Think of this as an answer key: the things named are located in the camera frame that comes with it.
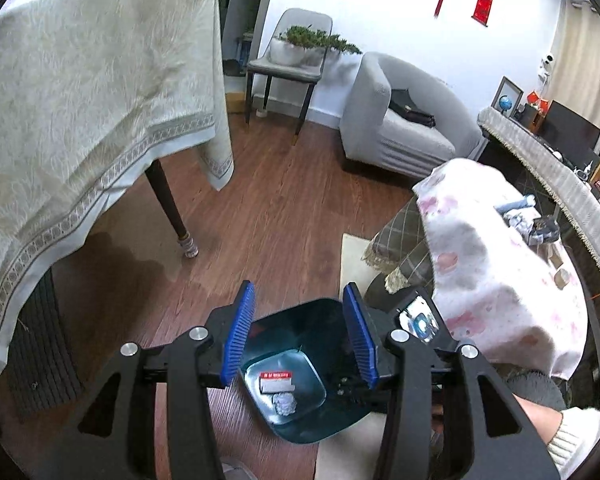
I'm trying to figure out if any torn white printed box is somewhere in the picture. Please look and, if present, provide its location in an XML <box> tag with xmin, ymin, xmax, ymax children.
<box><xmin>259</xmin><ymin>370</ymin><xmax>296</xmax><ymax>394</ymax></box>

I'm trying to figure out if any black small package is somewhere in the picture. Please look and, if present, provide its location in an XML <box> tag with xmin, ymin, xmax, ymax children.
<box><xmin>527</xmin><ymin>216</ymin><xmax>560</xmax><ymax>246</ymax></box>

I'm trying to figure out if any blue white tissue pack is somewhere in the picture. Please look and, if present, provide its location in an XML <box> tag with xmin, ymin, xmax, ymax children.
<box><xmin>496</xmin><ymin>195</ymin><xmax>536</xmax><ymax>216</ymax></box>

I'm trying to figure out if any dark teal trash bin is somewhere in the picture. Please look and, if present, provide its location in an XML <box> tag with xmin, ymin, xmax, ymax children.
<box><xmin>240</xmin><ymin>298</ymin><xmax>389</xmax><ymax>444</ymax></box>

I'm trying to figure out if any pink cartoon tablecloth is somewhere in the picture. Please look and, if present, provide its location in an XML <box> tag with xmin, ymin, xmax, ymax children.
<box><xmin>414</xmin><ymin>158</ymin><xmax>588</xmax><ymax>379</ymax></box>

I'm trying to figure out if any grey plaid fringed cloth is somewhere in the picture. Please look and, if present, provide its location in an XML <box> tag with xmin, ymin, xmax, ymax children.
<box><xmin>363</xmin><ymin>196</ymin><xmax>434</xmax><ymax>294</ymax></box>

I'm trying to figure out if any fringed beige desk runner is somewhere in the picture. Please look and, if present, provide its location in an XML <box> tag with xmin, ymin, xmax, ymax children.
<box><xmin>477</xmin><ymin>107</ymin><xmax>600</xmax><ymax>270</ymax></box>

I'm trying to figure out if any dark wooden table leg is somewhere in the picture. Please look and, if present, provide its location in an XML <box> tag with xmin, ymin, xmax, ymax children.
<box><xmin>145</xmin><ymin>159</ymin><xmax>198</xmax><ymax>259</ymax></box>

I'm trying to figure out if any black monitor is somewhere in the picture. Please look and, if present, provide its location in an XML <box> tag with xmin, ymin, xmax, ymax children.
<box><xmin>538</xmin><ymin>101</ymin><xmax>600</xmax><ymax>167</ymax></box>

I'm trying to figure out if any grey armchair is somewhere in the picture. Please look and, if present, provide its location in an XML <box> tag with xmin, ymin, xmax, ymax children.
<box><xmin>339</xmin><ymin>52</ymin><xmax>482</xmax><ymax>179</ymax></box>

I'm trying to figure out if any small blue globe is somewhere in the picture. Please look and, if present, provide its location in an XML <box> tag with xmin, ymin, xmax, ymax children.
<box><xmin>498</xmin><ymin>96</ymin><xmax>513</xmax><ymax>115</ymax></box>

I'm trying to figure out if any framed picture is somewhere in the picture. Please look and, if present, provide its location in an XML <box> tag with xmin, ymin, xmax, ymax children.
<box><xmin>491</xmin><ymin>76</ymin><xmax>524</xmax><ymax>118</ymax></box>

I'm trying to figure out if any beige patterned tablecloth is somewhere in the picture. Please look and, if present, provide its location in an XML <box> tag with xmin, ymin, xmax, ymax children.
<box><xmin>0</xmin><ymin>0</ymin><xmax>235</xmax><ymax>376</ymax></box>

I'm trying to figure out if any black handbag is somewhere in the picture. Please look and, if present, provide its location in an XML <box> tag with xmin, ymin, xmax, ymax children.
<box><xmin>389</xmin><ymin>89</ymin><xmax>436</xmax><ymax>128</ymax></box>

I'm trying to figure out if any grey dining chair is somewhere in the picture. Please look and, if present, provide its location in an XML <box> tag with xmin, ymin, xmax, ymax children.
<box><xmin>244</xmin><ymin>8</ymin><xmax>332</xmax><ymax>144</ymax></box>

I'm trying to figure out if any red scroll right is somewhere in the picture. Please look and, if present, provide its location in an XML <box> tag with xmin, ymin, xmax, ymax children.
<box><xmin>472</xmin><ymin>0</ymin><xmax>493</xmax><ymax>26</ymax></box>

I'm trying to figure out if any potted green plant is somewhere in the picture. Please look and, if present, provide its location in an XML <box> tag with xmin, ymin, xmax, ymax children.
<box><xmin>268</xmin><ymin>25</ymin><xmax>362</xmax><ymax>66</ymax></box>

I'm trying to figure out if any white security camera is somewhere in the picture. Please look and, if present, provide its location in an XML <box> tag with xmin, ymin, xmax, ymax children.
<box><xmin>539</xmin><ymin>54</ymin><xmax>555</xmax><ymax>81</ymax></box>

